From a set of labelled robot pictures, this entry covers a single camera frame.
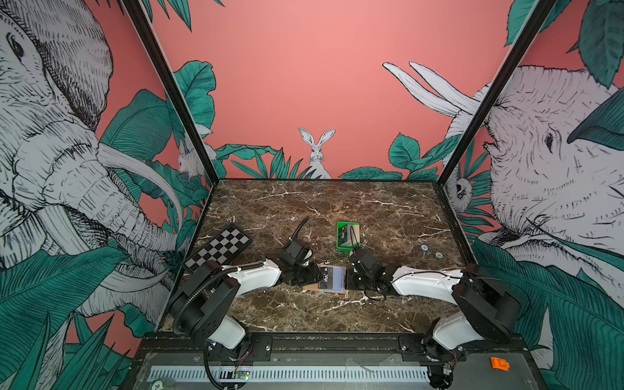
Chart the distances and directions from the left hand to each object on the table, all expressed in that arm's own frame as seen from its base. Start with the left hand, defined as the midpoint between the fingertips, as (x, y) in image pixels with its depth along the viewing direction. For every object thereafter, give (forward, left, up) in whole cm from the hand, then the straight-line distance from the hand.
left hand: (323, 275), depth 86 cm
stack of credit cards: (+13, -12, +6) cm, 19 cm away
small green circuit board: (-28, +25, -4) cm, 38 cm away
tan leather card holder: (-3, +3, -3) cm, 5 cm away
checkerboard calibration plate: (+15, +37, -1) cm, 40 cm away
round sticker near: (+8, -47, -3) cm, 48 cm away
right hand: (-1, -6, -1) cm, 7 cm away
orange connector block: (-29, -51, 0) cm, 58 cm away
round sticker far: (+12, -43, -4) cm, 44 cm away
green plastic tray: (+17, -8, -1) cm, 19 cm away
